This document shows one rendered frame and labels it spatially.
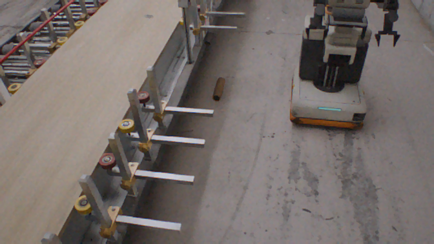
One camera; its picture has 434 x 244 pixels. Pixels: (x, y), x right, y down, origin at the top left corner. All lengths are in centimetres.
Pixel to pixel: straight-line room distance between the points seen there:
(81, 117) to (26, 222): 66
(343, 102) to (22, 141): 235
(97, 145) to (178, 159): 117
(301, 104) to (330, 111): 25
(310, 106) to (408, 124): 97
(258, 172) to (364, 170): 83
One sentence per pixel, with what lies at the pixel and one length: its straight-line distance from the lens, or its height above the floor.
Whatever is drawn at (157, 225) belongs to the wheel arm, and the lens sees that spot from 149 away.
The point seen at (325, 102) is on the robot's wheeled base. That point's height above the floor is 28.
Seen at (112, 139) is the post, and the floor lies 111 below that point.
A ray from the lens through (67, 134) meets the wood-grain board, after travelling 191.
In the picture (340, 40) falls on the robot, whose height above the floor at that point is 84.
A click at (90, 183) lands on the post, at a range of 133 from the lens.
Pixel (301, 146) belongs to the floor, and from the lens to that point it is 292.
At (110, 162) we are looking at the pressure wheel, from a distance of 166.
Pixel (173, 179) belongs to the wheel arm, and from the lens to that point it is 161.
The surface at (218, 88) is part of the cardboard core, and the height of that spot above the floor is 8.
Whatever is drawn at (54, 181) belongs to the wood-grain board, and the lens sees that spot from 170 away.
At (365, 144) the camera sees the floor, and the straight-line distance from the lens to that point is 308.
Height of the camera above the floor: 207
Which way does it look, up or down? 42 degrees down
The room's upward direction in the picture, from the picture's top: 4 degrees counter-clockwise
